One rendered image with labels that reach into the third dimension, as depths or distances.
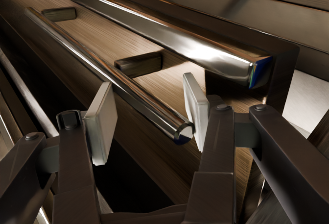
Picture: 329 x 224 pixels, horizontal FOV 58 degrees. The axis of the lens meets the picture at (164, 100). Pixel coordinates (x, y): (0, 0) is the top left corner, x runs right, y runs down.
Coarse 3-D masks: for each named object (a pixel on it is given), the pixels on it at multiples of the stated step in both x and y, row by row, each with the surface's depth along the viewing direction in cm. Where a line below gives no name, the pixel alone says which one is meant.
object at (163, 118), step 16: (32, 16) 37; (48, 16) 38; (64, 16) 39; (48, 32) 32; (64, 32) 30; (64, 48) 29; (80, 48) 27; (96, 64) 24; (128, 64) 24; (144, 64) 25; (160, 64) 26; (112, 80) 22; (128, 80) 21; (128, 96) 20; (144, 96) 20; (144, 112) 19; (160, 112) 18; (176, 112) 18; (160, 128) 18; (176, 128) 17; (192, 128) 17; (176, 144) 17
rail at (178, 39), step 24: (72, 0) 34; (96, 0) 29; (120, 0) 27; (120, 24) 26; (144, 24) 23; (168, 24) 21; (168, 48) 22; (192, 48) 19; (216, 48) 18; (240, 48) 17; (216, 72) 18; (240, 72) 17; (264, 72) 17
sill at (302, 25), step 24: (168, 0) 41; (192, 0) 38; (216, 0) 36; (240, 0) 34; (264, 0) 32; (240, 24) 32; (264, 24) 30; (288, 24) 29; (312, 24) 27; (312, 48) 26; (312, 72) 31
